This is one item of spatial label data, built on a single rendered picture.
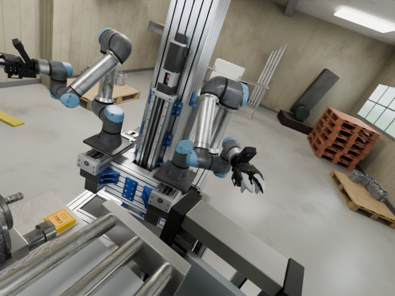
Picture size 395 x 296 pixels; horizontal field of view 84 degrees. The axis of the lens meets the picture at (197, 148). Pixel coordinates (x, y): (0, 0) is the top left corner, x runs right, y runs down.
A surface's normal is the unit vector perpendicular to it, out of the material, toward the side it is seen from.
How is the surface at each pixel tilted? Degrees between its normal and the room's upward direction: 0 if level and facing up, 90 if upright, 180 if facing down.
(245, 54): 90
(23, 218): 0
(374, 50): 90
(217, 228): 0
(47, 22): 90
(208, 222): 0
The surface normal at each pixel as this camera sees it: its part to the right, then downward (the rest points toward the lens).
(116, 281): 0.33, -0.83
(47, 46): -0.29, 0.37
